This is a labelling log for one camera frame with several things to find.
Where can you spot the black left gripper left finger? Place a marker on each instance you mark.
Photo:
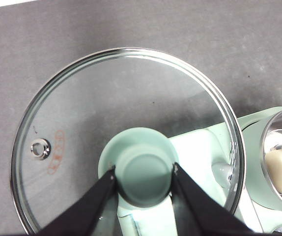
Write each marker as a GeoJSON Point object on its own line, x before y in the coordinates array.
{"type": "Point", "coordinates": [87, 211]}

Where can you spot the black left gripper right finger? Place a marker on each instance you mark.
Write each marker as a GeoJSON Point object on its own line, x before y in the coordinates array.
{"type": "Point", "coordinates": [200, 211]}

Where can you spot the glass lid with green knob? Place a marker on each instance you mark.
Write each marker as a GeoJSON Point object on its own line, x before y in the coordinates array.
{"type": "Point", "coordinates": [143, 177]}

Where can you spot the smooth plain white bun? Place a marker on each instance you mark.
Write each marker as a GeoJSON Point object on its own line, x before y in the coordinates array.
{"type": "Point", "coordinates": [281, 169]}

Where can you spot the green hinged griddle cover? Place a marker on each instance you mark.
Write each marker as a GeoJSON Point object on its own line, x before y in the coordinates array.
{"type": "Point", "coordinates": [197, 147]}

